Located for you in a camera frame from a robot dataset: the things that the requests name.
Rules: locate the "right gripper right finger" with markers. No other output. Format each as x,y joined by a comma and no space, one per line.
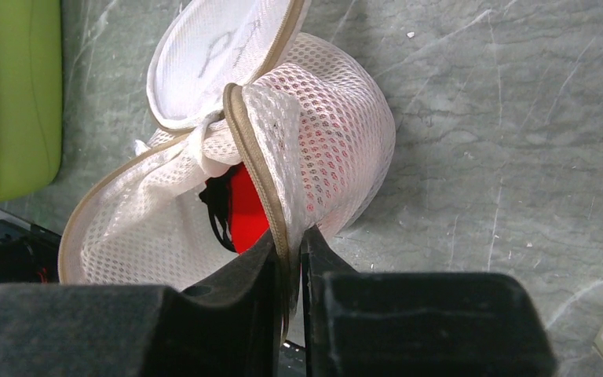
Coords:
416,324

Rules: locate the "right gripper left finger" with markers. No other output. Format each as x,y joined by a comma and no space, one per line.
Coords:
228,324

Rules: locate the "beige mesh laundry bag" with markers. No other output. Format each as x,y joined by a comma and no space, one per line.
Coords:
234,82

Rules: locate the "red bra in bag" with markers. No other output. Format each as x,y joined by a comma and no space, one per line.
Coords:
237,216

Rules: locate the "green plastic basin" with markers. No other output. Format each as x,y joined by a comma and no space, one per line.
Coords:
31,96

